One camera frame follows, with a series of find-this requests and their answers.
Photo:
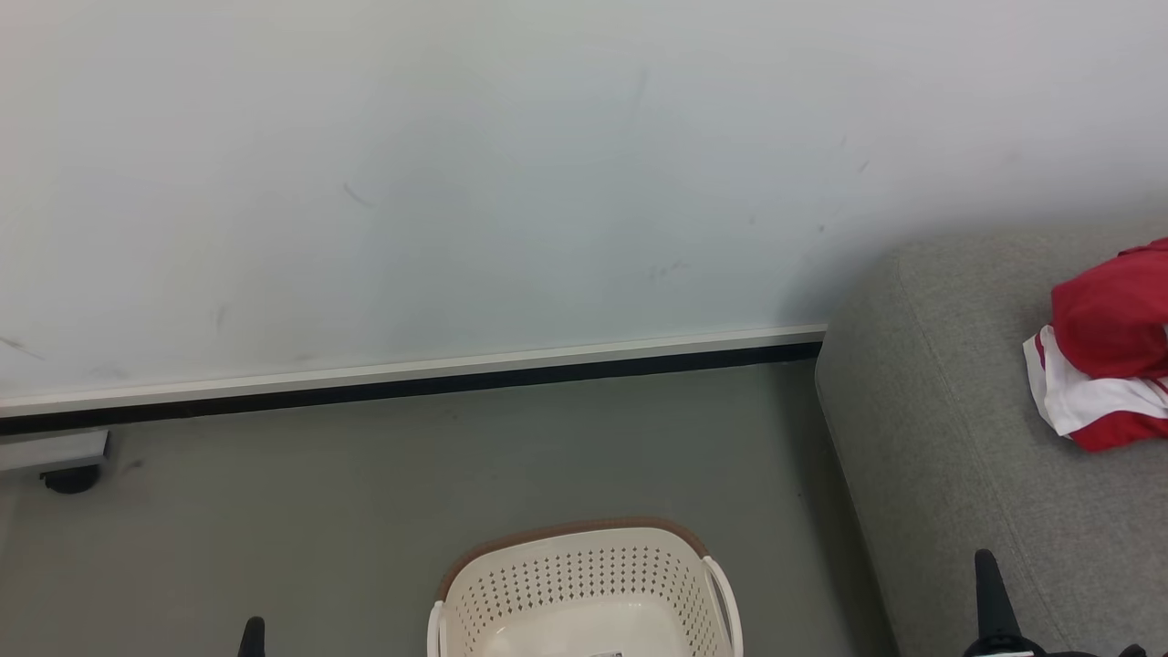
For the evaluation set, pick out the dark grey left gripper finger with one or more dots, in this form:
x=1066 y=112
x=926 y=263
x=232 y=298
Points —
x=252 y=639

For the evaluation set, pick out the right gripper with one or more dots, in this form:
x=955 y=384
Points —
x=1004 y=649

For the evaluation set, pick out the red and white garment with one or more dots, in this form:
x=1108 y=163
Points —
x=1109 y=365

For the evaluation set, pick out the cream perforated laundry basket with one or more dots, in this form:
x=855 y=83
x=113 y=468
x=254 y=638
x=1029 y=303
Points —
x=584 y=593

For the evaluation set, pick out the grey fabric sofa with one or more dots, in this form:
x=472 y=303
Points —
x=985 y=456

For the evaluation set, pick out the black caster wheel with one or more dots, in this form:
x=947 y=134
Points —
x=71 y=478

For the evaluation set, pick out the white cart base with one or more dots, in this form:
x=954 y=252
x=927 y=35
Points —
x=50 y=449

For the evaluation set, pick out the white and black baseboard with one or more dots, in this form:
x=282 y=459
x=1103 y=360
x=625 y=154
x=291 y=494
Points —
x=411 y=379

